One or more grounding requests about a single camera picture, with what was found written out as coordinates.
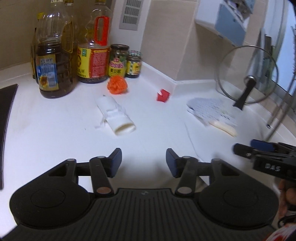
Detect small far oil bottle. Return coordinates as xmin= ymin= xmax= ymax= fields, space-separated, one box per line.
xmin=30 ymin=11 xmax=45 ymax=84

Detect person's right hand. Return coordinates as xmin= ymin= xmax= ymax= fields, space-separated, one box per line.
xmin=278 ymin=179 xmax=296 ymax=218

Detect small checkered lid jar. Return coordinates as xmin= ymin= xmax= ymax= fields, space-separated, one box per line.
xmin=126 ymin=50 xmax=142 ymax=78

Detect white paper towel roll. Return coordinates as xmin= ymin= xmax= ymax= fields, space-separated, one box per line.
xmin=96 ymin=95 xmax=136 ymax=136

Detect dark oil bottle blue label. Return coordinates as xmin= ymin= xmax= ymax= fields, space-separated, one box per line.
xmin=35 ymin=1 xmax=74 ymax=99

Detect oil bottle red handle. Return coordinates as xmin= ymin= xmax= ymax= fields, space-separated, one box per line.
xmin=77 ymin=1 xmax=112 ymax=84

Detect glass pot lid black handle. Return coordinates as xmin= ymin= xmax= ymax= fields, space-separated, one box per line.
xmin=216 ymin=45 xmax=279 ymax=110

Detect grey wall vent grille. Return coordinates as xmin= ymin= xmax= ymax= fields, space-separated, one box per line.
xmin=119 ymin=0 xmax=144 ymax=31

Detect clear bubble mesh wrap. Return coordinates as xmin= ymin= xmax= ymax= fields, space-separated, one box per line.
xmin=187 ymin=97 xmax=237 ymax=127

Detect white green medicine box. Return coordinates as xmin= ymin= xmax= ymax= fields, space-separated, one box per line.
xmin=209 ymin=120 xmax=237 ymax=137

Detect metal dish rack legs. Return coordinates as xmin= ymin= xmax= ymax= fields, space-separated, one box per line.
xmin=265 ymin=27 xmax=295 ymax=141

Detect black induction cooktop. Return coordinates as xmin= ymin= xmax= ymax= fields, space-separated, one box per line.
xmin=0 ymin=84 xmax=18 ymax=190

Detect green label sauce jar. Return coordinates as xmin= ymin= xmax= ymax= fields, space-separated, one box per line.
xmin=108 ymin=44 xmax=130 ymax=78

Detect white blue wall cabinet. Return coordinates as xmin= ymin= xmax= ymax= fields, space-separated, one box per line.
xmin=195 ymin=0 xmax=255 ymax=46

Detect orange mesh scrubber ball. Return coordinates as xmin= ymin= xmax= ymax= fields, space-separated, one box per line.
xmin=107 ymin=75 xmax=128 ymax=94

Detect red plastic cap piece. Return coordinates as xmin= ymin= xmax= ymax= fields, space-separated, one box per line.
xmin=157 ymin=89 xmax=171 ymax=103

